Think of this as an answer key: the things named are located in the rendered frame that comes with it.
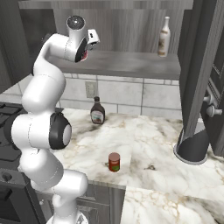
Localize grey base cabinet drawers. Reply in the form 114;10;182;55
37;181;127;224

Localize brown syrup bottle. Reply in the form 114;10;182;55
89;95;106;125

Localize white tall bottle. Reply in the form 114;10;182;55
157;16;172;58

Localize black hob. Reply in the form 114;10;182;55
0;101;65;173

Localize red can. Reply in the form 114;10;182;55
108;151;121;173

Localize white door knob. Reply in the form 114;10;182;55
203;94;215;105
206;105;223;117

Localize dark round container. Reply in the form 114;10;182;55
173;128;210;166

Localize black oven front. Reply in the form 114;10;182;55
0;168;47;224

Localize grey wooden wall cabinet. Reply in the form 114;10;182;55
17;0;194;81

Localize wall socket plate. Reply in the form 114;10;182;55
84;80;98;100

